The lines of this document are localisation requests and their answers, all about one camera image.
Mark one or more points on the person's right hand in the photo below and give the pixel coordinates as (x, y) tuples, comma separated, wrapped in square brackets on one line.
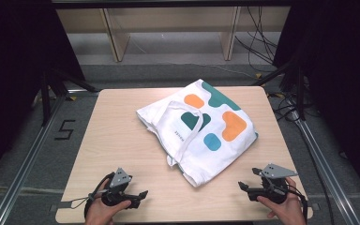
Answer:
[(286, 209)]

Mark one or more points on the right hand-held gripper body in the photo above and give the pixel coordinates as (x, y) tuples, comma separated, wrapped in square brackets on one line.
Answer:
[(275, 184)]

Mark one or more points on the light wooden shelf unit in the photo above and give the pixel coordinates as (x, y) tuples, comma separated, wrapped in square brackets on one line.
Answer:
[(172, 28)]

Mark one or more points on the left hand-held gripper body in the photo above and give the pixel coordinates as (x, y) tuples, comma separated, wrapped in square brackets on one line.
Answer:
[(120, 178)]

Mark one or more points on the person's left hand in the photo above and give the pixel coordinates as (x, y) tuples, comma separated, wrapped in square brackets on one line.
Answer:
[(101, 212)]

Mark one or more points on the black curtain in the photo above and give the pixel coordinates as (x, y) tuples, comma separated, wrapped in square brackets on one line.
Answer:
[(15, 78), (343, 78)]

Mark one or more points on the yellow tape piece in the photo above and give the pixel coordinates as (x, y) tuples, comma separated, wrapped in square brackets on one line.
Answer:
[(258, 75), (278, 95), (72, 98)]

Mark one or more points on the white tote bag coloured patches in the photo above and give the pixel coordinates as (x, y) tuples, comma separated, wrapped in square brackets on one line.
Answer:
[(197, 131)]

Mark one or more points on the black metal stand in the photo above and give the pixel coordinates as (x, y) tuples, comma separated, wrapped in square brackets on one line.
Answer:
[(298, 87), (48, 93)]

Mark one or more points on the grey tape strip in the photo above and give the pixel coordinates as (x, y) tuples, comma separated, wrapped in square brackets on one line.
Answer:
[(61, 205)]

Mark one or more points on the aluminium floor rail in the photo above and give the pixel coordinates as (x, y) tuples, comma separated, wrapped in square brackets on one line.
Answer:
[(325, 168), (28, 162)]

